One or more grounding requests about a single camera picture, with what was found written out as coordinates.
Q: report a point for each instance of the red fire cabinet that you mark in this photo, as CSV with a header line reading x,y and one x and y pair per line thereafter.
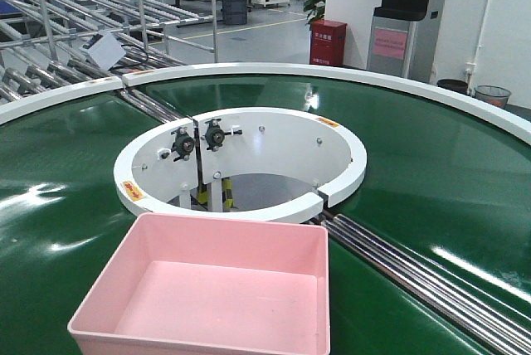
x,y
327,43

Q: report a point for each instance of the black wastebasket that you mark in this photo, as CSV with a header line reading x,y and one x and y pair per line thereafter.
x,y
458,86

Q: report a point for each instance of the steel conveyor rollers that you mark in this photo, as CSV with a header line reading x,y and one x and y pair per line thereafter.
x,y
469,314

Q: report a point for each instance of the black bearing left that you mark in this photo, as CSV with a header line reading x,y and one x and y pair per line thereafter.
x,y
183,144

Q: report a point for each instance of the metal roller rack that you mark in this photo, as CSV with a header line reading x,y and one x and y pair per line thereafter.
x,y
41,40

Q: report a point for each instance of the white control box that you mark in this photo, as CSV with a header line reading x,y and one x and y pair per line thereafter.
x,y
103,49

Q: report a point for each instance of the wire mesh wastebasket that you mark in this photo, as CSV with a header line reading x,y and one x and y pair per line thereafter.
x,y
493,95

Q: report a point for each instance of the black bearing right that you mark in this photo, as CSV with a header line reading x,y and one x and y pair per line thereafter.
x,y
215,135

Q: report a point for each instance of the black bearing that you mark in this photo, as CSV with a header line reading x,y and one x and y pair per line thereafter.
x,y
183,144
215,135

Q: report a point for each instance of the pink plastic bin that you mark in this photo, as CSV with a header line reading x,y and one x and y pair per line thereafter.
x,y
202,285

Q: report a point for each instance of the white outer conveyor rim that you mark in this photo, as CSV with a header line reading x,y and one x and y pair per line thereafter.
x,y
513,124

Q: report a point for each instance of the dark grey crate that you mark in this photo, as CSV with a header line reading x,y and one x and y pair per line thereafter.
x,y
235,12

